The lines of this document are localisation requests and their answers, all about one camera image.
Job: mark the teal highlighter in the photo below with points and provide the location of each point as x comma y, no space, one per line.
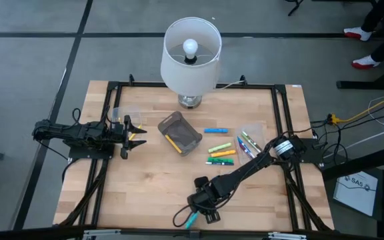
192,220

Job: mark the purple thin marker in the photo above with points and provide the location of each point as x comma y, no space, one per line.
247,152

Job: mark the green thin marker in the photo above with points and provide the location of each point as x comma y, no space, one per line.
249,139

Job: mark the white shade table lamp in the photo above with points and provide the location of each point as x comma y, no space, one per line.
188,76

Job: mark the silver metal bracket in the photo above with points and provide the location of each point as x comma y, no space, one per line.
287,236
102,233

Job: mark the small white table sticker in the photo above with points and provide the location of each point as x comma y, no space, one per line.
296,86

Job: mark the white printed paper sheet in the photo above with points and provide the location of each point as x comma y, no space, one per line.
355,196

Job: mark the black furniture foot bar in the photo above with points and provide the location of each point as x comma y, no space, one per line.
365,85

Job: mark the clear plastic bin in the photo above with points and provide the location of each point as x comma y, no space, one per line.
135,111
259,128

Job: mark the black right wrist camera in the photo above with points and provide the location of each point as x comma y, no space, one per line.
201,182

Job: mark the blue thin marker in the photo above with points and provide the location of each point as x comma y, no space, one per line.
241,142
218,163

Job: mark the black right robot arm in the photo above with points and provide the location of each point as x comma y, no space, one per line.
245,169

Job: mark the black slanted metal bar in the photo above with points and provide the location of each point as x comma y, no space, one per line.
362,163

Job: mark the blue highlighter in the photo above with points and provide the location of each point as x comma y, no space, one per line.
216,130

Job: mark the black crossbar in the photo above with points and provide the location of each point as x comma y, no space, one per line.
28,233

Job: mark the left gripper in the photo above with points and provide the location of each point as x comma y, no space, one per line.
117,133

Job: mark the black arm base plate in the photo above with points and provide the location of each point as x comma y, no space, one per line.
315,158
88,154

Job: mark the yellow highlighter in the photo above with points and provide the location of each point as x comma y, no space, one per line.
223,153
173,144

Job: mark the person's red white shoe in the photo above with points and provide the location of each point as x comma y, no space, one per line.
357,33
365,62

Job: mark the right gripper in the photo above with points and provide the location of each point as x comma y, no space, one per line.
205,200

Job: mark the white light bulb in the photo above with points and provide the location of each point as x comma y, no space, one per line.
190,46

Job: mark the grey translucent plastic bin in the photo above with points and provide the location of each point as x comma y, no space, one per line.
185,128

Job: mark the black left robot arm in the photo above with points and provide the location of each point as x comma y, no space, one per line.
65,131

